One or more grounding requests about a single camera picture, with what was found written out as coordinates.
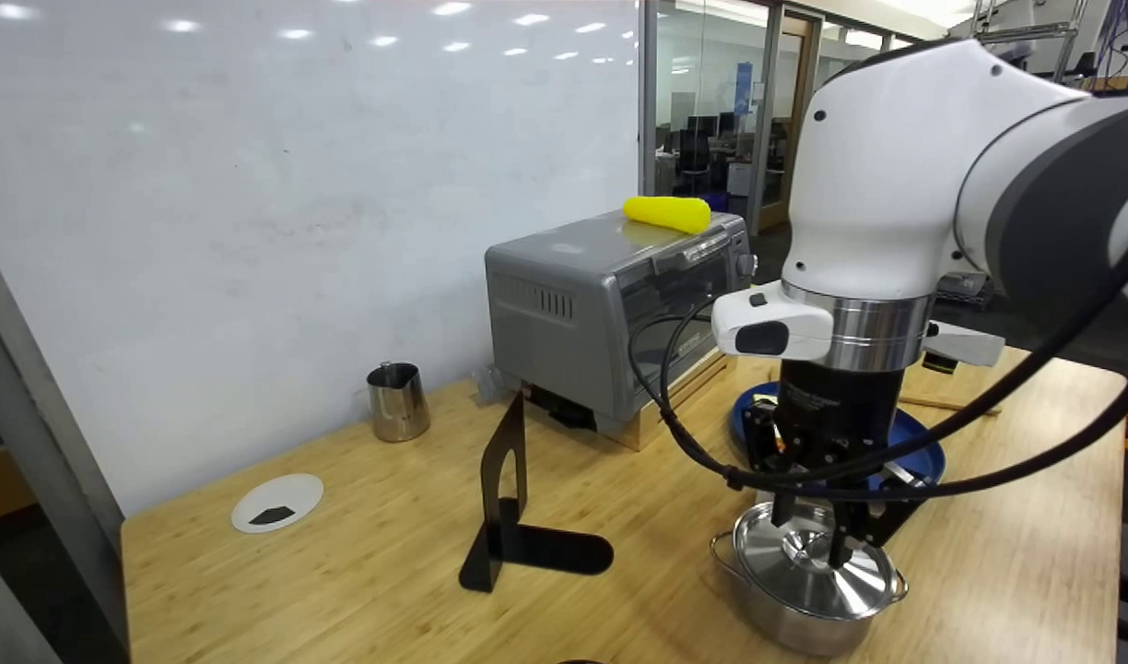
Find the grey toaster oven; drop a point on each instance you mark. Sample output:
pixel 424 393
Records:
pixel 565 307

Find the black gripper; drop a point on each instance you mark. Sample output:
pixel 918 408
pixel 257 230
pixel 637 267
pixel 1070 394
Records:
pixel 843 417

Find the blue round plate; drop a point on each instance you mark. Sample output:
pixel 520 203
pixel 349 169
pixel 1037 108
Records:
pixel 918 444

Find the wooden slatted riser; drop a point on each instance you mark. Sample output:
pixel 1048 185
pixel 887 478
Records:
pixel 681 398

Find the white and blue wrist mount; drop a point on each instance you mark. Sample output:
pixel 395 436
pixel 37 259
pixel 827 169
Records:
pixel 767 322

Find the black metal bookend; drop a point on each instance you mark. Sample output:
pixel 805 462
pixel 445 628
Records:
pixel 514 546

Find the metal cup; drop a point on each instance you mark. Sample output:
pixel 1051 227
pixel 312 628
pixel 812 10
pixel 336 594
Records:
pixel 399 408

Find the yellow plastic corn cob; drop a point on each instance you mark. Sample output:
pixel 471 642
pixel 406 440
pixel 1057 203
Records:
pixel 670 212

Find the steel pot lid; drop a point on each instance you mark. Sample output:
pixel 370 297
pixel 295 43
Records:
pixel 807 571

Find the grey metal frame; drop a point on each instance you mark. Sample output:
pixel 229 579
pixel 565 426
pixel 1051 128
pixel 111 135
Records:
pixel 23 417

